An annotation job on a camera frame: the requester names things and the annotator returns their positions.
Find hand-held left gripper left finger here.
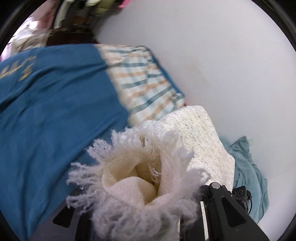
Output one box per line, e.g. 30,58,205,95
53,204,96,241

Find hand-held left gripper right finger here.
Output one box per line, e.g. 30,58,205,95
179,182,270,241

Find white fringed tweed jacket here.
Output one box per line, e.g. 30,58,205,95
66,105,235,241

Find pile of hanging clothes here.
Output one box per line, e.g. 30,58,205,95
66,0,121,11

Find light blue duvet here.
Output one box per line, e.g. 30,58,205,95
220,136,270,224

